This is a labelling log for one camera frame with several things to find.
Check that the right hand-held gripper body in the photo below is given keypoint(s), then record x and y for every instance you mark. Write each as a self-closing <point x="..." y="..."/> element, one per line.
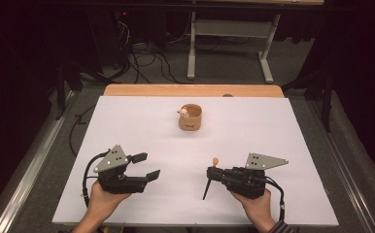
<point x="244" y="181"/>

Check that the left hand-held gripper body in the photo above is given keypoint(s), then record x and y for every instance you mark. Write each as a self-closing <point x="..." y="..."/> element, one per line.
<point x="117" y="181"/>

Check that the white metal desk frame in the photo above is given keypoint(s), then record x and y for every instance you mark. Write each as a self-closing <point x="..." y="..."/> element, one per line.
<point x="231" y="28"/>

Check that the black stand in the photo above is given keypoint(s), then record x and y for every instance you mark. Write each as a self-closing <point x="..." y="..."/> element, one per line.
<point x="61" y="90"/>
<point x="327" y="103"/>

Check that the person's right hand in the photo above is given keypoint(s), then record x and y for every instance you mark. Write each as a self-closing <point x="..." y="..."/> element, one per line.
<point x="256" y="207"/>

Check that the wooden table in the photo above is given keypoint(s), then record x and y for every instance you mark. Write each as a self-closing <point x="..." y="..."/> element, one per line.
<point x="176" y="90"/>

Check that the metal floor rail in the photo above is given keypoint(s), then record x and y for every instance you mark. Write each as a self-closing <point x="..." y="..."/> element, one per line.
<point x="347" y="168"/>
<point x="30" y="168"/>

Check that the dark computer tower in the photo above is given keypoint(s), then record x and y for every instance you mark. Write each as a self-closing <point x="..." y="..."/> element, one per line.
<point x="108" y="35"/>

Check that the person's left hand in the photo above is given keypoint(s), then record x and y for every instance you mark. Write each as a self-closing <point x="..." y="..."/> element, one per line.
<point x="103" y="202"/>

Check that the white table cover board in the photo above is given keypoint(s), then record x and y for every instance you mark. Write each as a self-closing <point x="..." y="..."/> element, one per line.
<point x="188" y="145"/>

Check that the tan pen holder with bear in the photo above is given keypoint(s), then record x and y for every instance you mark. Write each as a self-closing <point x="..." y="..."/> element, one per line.
<point x="190" y="119"/>

